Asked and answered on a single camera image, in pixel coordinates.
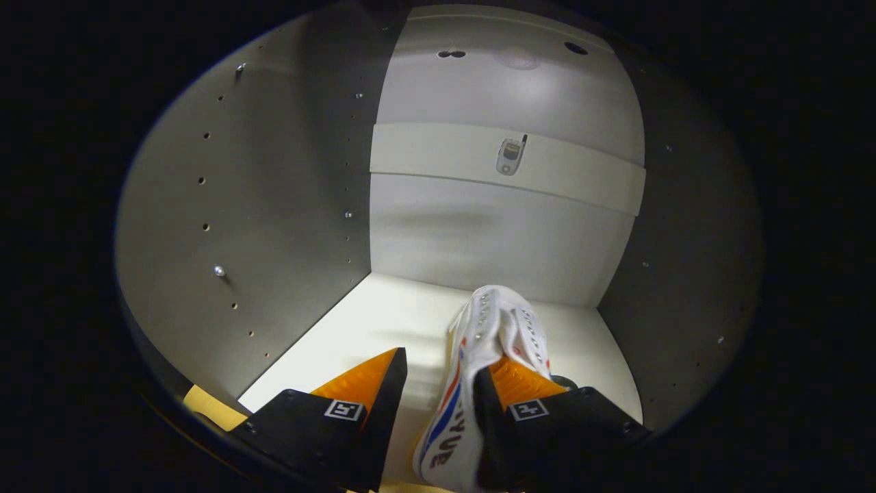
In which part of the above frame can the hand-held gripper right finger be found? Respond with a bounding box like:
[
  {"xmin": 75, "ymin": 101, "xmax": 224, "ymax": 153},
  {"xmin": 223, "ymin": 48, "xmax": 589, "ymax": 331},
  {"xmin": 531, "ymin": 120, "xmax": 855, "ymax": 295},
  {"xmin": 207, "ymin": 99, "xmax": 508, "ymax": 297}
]
[{"xmin": 474, "ymin": 356, "xmax": 652, "ymax": 490}]

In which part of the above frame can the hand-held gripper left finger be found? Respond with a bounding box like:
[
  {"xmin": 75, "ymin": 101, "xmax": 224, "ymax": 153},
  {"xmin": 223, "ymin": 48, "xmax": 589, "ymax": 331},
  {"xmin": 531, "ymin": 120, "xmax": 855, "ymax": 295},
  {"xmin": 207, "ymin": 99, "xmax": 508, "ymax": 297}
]
[{"xmin": 229, "ymin": 347, "xmax": 409, "ymax": 492}]

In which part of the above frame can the white canvas shoe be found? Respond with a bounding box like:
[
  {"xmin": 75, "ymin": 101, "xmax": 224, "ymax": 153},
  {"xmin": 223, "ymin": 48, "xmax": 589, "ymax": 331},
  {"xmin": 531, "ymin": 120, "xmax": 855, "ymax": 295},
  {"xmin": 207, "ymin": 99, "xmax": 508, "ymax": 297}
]
[{"xmin": 413, "ymin": 285, "xmax": 579, "ymax": 493}]

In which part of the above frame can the grey shoe cabinet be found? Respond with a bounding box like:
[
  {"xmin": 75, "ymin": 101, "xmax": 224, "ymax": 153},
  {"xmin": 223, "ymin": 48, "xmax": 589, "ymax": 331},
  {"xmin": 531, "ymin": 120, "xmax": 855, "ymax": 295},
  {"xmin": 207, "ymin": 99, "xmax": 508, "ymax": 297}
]
[{"xmin": 115, "ymin": 0, "xmax": 764, "ymax": 493}]

